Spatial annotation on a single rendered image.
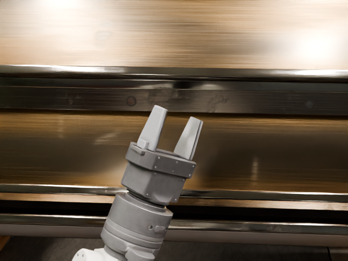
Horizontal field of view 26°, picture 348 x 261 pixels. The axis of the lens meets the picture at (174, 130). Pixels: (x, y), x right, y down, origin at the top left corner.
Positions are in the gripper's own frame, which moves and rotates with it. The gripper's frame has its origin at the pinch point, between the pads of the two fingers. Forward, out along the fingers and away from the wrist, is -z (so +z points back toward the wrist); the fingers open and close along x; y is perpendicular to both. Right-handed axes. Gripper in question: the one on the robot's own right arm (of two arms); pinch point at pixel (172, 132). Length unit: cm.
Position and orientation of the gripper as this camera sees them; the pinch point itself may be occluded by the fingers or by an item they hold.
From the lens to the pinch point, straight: 108.4
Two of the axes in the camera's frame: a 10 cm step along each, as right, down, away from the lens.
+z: -3.6, 9.3, 0.7
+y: -6.9, -3.2, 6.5
